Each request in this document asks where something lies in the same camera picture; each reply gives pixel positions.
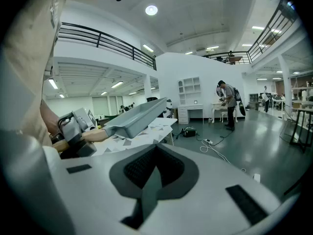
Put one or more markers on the white power strip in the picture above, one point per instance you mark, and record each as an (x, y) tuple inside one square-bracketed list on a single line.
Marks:
[(208, 141)]

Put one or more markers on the white and black robot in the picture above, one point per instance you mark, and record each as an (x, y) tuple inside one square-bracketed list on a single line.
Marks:
[(168, 106)]

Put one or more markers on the triangle patterned tablecloth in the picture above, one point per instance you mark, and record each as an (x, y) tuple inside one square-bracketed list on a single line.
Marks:
[(156, 130)]

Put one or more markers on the white dressing table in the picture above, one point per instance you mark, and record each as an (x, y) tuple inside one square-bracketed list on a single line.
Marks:
[(220, 108)]

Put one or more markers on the white power adapter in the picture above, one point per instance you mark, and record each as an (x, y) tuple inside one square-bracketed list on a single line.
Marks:
[(256, 177)]

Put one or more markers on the black office chair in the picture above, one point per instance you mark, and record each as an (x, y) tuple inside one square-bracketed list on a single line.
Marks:
[(151, 100)]

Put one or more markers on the round ceiling light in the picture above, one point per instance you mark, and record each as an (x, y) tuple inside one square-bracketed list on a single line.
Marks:
[(151, 10)]

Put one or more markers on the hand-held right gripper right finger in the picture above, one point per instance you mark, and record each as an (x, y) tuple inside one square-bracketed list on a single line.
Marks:
[(210, 180)]

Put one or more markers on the black balcony railing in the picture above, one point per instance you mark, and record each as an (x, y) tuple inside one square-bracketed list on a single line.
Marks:
[(102, 41), (266, 37)]

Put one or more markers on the black metal frame table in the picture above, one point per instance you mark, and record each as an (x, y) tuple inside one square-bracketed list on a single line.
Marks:
[(302, 126)]

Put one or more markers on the white desk with hutch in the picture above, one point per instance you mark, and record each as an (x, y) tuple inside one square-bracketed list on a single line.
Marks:
[(189, 99)]

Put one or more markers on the black and green bag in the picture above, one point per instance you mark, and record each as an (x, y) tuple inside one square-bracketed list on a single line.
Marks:
[(188, 132)]

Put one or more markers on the person's beige shirt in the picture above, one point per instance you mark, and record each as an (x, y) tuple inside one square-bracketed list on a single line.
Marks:
[(24, 57)]

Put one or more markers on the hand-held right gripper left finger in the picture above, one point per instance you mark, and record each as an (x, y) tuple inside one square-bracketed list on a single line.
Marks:
[(93, 180)]

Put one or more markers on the person's left forearm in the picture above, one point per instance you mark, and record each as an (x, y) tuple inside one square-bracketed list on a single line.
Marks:
[(49, 119)]

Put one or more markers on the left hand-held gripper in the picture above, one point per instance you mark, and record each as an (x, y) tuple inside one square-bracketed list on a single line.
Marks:
[(73, 127)]

